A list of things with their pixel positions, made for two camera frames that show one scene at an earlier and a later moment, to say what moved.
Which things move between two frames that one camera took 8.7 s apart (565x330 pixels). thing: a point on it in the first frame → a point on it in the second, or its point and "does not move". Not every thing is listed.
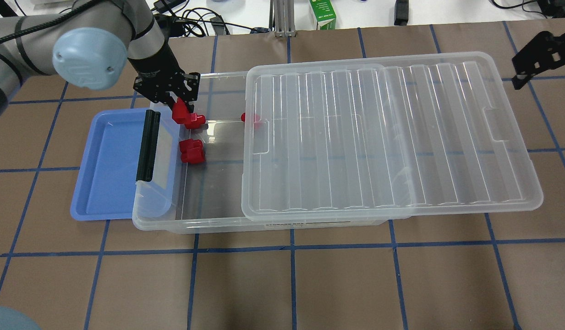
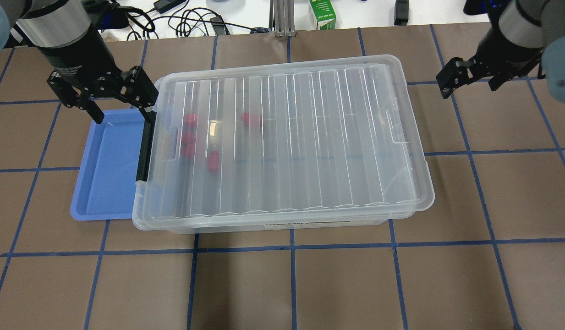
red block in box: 192,151 does not move
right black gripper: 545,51 → 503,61
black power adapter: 164,6 does not move
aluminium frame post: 282,18 does not move
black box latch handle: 145,163 does not move
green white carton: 325,14 does not move
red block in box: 195,121 does not move
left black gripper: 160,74 → 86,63
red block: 180,114 → 213,161
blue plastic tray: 109,167 does not move
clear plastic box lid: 325,140 → 317,140
